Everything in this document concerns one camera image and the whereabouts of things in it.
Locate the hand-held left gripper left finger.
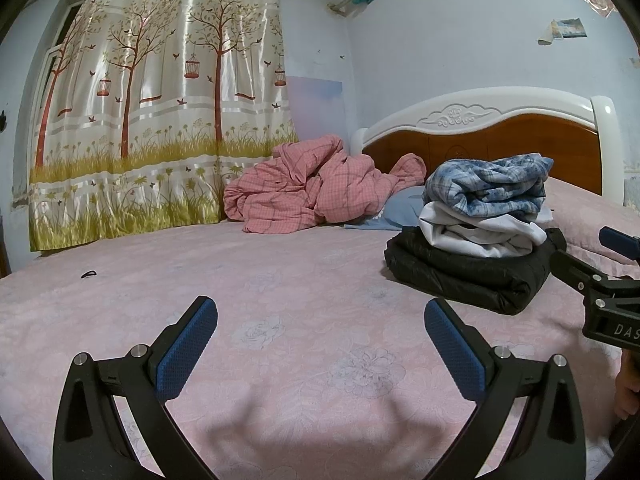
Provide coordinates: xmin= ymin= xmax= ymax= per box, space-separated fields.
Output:
xmin=52 ymin=296 xmax=219 ymax=480

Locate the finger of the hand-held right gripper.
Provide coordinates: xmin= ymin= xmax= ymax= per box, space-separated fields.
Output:
xmin=598 ymin=226 xmax=640 ymax=267
xmin=549 ymin=249 xmax=617 ymax=307

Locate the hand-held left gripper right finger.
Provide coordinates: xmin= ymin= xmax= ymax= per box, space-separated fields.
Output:
xmin=424 ymin=297 xmax=587 ymax=480

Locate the blue plaid shirt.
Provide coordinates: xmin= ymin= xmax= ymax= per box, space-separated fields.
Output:
xmin=422 ymin=155 xmax=555 ymax=223

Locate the person's right hand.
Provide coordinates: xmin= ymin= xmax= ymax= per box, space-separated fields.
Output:
xmin=614 ymin=347 xmax=640 ymax=422

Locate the pink pillow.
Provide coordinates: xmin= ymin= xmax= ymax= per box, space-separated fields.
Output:
xmin=542 ymin=177 xmax=640 ymax=280

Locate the black folded jacket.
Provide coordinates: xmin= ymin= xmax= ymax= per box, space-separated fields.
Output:
xmin=384 ymin=227 xmax=568 ymax=316

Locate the pink floral bed sheet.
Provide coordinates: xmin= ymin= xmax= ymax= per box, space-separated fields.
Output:
xmin=0 ymin=220 xmax=640 ymax=480

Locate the white folded garment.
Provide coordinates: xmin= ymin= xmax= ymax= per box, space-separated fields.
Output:
xmin=417 ymin=201 xmax=553 ymax=261

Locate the white and wooden headboard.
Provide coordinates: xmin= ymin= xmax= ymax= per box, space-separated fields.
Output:
xmin=350 ymin=87 xmax=626 ymax=206

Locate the blue pillow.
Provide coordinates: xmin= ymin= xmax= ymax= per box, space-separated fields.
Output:
xmin=344 ymin=185 xmax=431 ymax=232

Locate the pink checked quilt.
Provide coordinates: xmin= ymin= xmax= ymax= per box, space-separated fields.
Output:
xmin=223 ymin=134 xmax=427 ymax=236

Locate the tree print curtain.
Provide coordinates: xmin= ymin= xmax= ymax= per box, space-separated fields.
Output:
xmin=27 ymin=0 xmax=301 ymax=253

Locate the small wall picture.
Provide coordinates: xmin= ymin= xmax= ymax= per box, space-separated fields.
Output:
xmin=538 ymin=17 xmax=587 ymax=46

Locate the torn wall poster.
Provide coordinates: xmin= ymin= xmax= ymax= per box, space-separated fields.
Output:
xmin=570 ymin=0 xmax=619 ymax=19

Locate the white window frame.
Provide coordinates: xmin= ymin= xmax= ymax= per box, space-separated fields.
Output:
xmin=37 ymin=0 xmax=83 ymax=111

